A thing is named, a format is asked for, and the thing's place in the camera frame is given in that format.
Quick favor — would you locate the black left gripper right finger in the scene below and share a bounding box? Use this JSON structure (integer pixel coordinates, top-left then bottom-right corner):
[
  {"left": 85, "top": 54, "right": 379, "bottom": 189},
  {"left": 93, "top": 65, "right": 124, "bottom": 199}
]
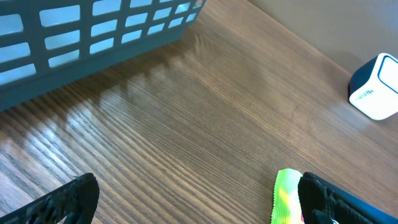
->
[{"left": 298, "top": 172, "right": 397, "bottom": 224}]

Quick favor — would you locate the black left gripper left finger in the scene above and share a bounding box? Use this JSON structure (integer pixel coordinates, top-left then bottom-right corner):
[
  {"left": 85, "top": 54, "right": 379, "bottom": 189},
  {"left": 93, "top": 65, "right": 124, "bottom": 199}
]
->
[{"left": 1, "top": 173, "right": 100, "bottom": 224}]

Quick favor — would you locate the green Haribo candy bag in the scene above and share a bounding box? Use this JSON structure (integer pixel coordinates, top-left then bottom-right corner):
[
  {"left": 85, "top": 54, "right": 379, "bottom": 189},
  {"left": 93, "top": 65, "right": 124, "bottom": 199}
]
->
[{"left": 271, "top": 169, "right": 304, "bottom": 224}]

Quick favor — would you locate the white barcode scanner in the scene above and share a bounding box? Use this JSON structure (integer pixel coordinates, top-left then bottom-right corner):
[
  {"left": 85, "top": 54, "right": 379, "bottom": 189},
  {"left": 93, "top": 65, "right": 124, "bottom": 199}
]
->
[{"left": 348, "top": 53, "right": 397, "bottom": 120}]

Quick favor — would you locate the dark grey plastic basket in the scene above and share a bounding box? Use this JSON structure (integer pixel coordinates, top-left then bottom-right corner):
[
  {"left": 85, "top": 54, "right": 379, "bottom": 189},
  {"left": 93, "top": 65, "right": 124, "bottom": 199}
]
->
[{"left": 1, "top": 0, "right": 204, "bottom": 110}]

